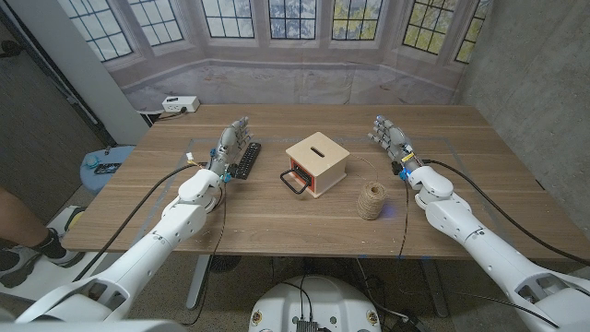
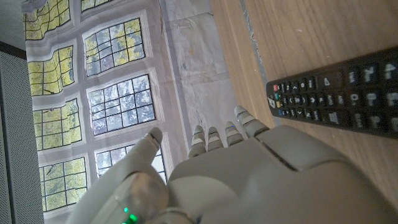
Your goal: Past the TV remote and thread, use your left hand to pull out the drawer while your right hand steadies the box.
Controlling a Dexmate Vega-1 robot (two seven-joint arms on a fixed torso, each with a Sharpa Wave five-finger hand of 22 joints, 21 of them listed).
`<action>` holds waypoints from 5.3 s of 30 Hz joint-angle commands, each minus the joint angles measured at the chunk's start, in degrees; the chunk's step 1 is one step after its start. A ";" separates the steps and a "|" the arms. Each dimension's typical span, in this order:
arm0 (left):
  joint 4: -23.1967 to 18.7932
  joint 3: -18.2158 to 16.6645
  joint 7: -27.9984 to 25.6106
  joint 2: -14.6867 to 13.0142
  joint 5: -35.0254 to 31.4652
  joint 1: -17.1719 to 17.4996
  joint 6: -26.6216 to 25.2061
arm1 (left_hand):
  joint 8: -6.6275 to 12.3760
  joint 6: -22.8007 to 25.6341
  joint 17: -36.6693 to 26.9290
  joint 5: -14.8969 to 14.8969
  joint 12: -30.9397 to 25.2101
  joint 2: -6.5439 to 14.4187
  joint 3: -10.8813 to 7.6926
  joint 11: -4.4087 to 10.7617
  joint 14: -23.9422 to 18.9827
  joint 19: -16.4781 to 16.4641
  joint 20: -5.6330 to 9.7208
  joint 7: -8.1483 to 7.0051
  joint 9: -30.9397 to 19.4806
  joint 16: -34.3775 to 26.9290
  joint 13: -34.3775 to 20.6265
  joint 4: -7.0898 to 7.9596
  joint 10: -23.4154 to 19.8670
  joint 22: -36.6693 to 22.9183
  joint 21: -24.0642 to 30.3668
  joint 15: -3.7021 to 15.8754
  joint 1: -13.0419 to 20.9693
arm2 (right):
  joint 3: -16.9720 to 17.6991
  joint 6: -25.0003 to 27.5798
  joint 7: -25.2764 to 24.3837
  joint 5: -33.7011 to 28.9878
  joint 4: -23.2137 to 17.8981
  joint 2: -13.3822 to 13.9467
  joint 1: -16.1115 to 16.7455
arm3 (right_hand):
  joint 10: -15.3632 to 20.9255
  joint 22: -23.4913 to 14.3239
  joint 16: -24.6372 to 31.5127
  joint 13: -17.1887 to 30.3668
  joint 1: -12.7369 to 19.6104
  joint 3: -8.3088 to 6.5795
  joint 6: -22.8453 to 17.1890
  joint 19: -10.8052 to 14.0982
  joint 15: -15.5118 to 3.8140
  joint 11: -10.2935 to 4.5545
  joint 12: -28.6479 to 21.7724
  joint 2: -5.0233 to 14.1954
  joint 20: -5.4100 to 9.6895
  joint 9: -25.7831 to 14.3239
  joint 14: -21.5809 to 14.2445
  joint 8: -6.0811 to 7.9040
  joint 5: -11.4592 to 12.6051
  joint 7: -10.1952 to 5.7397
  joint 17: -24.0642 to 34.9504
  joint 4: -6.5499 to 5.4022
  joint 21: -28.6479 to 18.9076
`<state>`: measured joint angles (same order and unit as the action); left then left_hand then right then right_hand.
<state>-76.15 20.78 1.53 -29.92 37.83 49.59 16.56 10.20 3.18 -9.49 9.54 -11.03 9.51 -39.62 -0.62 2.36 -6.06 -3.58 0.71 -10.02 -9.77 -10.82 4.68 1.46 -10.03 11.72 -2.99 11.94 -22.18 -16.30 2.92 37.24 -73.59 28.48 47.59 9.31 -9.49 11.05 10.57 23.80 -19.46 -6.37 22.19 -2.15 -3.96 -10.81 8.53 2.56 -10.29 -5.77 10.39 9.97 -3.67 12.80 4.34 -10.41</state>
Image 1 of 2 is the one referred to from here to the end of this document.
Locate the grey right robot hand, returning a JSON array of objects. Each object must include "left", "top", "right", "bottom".
[{"left": 367, "top": 114, "right": 424, "bottom": 172}]

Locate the wooden box with slot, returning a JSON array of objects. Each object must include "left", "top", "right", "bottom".
[{"left": 285, "top": 131, "right": 351, "bottom": 199}]

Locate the black TV remote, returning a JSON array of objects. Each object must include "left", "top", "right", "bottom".
[{"left": 229, "top": 141, "right": 262, "bottom": 181}]

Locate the brown twine spool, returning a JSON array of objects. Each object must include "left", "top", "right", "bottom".
[{"left": 348, "top": 154, "right": 388, "bottom": 221}]

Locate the printed window backdrop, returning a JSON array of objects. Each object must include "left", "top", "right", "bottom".
[{"left": 57, "top": 0, "right": 494, "bottom": 113}]

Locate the grey table leg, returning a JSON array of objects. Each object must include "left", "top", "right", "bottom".
[
  {"left": 185, "top": 255, "right": 213, "bottom": 310},
  {"left": 419, "top": 258, "right": 449, "bottom": 318}
]

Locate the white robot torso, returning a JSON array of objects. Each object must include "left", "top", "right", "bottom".
[{"left": 248, "top": 275, "right": 383, "bottom": 332}]

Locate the white power strip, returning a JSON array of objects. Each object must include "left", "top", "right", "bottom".
[{"left": 161, "top": 95, "right": 201, "bottom": 114}]

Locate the blue round stool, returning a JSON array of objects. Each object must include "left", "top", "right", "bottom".
[{"left": 79, "top": 145, "right": 136, "bottom": 195}]

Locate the white floor platform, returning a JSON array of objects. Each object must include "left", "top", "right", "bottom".
[{"left": 0, "top": 205, "right": 110, "bottom": 303}]

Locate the person's bare leg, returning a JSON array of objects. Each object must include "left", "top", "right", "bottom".
[{"left": 0, "top": 186, "right": 50, "bottom": 253}]

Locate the grey sneaker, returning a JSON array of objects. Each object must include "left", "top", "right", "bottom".
[{"left": 0, "top": 228, "right": 87, "bottom": 290}]

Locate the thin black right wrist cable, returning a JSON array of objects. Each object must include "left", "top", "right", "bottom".
[{"left": 398, "top": 178, "right": 411, "bottom": 258}]

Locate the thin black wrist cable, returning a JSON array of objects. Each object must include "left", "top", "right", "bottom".
[
  {"left": 398, "top": 178, "right": 411, "bottom": 258},
  {"left": 182, "top": 177, "right": 230, "bottom": 326}
]

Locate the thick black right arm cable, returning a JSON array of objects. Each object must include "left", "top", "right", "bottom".
[{"left": 421, "top": 159, "right": 590, "bottom": 267}]

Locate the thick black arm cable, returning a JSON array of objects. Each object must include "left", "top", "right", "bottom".
[
  {"left": 72, "top": 160, "right": 208, "bottom": 282},
  {"left": 421, "top": 159, "right": 590, "bottom": 267}
]

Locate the thin black left wrist cable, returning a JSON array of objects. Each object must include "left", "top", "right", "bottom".
[{"left": 182, "top": 177, "right": 230, "bottom": 326}]

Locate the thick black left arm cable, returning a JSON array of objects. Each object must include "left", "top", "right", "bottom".
[{"left": 72, "top": 160, "right": 208, "bottom": 282}]

